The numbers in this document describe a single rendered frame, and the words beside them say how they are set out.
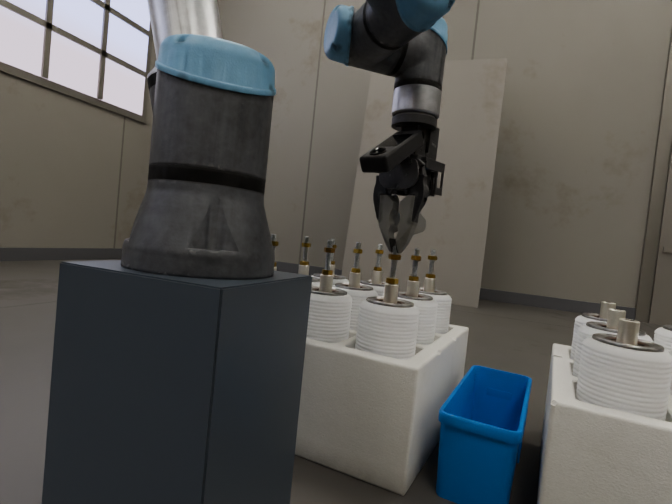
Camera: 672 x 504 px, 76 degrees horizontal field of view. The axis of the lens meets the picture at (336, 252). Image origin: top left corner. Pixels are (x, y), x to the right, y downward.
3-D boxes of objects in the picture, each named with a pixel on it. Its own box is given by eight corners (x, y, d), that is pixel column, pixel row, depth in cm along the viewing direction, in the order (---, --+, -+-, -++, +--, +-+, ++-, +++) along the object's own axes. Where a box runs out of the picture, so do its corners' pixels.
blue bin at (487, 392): (511, 526, 55) (522, 435, 55) (427, 495, 60) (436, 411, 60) (525, 438, 82) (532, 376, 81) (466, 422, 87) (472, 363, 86)
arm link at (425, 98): (426, 80, 63) (381, 89, 68) (423, 112, 63) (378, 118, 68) (450, 96, 68) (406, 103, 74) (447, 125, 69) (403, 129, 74)
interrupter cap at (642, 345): (670, 358, 49) (671, 352, 49) (593, 345, 52) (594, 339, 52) (656, 346, 56) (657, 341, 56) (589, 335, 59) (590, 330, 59)
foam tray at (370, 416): (404, 497, 59) (418, 369, 58) (195, 417, 77) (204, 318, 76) (460, 408, 94) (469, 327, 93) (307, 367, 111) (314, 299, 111)
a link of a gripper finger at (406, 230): (430, 255, 69) (434, 198, 69) (410, 254, 65) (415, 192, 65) (413, 253, 71) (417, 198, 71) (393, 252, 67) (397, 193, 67)
